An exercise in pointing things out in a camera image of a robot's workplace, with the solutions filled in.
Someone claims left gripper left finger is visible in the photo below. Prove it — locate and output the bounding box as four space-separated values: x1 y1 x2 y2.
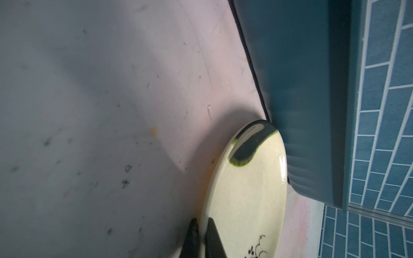
179 218 200 258

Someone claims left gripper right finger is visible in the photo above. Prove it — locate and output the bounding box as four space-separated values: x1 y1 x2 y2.
205 218 227 258

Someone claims cream plate black patch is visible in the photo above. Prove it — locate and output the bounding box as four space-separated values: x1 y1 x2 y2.
199 120 288 258

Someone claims teal plastic bin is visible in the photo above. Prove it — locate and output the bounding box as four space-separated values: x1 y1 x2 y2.
230 1 366 210

